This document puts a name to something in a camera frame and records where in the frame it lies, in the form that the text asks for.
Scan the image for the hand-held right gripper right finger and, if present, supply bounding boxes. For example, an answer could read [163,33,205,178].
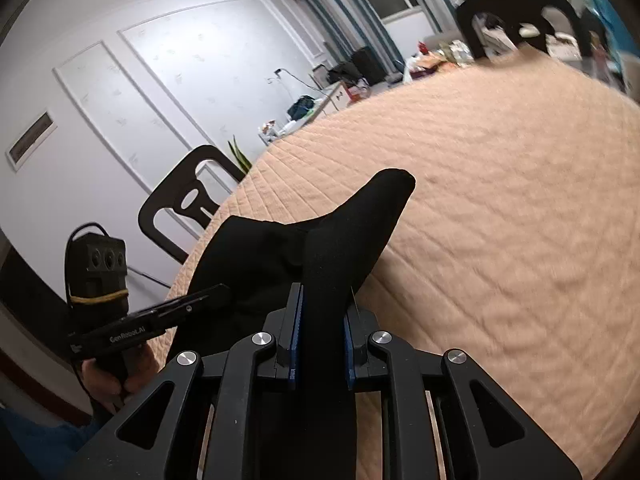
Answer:
[342,307,583,480]

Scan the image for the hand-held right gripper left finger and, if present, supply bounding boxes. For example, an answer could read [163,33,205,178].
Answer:
[62,282,305,480]

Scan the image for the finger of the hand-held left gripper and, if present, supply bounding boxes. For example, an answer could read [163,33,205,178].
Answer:
[125,297,212,334]
[162,283,231,312]

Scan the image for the black pants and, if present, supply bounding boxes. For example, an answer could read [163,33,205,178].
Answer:
[167,167,417,480]

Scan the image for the person's left hand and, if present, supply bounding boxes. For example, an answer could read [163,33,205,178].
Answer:
[81,344,159,412]

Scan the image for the dark wooden chair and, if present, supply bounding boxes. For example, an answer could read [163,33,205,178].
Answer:
[455,0,594,62]
[137,145,247,264]

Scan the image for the green potted plant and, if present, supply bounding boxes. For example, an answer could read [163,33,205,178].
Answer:
[227,135,254,177]

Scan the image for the box of small packets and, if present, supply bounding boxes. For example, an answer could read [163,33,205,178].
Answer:
[257,120,282,147]

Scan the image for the person's blue clothing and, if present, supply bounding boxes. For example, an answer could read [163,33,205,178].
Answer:
[0,406,97,480]

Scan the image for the peach quilted blanket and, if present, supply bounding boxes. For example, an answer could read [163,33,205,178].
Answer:
[150,52,640,480]

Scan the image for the dark teal bag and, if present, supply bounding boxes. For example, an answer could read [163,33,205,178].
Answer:
[287,95,317,122]

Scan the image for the white low cabinet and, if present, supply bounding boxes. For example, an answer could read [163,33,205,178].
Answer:
[310,79,352,117]

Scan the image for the black bag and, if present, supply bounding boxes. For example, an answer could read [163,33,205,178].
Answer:
[327,61,362,83]

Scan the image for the black suitcase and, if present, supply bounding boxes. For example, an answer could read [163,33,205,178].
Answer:
[350,46,387,84]

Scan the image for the cluttered coffee table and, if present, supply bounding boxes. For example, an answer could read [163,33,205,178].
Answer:
[404,40,482,82]

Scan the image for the blue plastic thermos jug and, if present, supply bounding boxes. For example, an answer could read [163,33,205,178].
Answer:
[582,0,640,58]

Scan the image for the white wall panel box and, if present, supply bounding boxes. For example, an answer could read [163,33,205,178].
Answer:
[5,111,59,172]

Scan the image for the wall charger with cable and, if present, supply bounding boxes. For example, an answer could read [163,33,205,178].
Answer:
[267,67,331,92]

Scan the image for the leaning picture frame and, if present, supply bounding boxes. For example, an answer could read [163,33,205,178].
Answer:
[309,62,332,90]

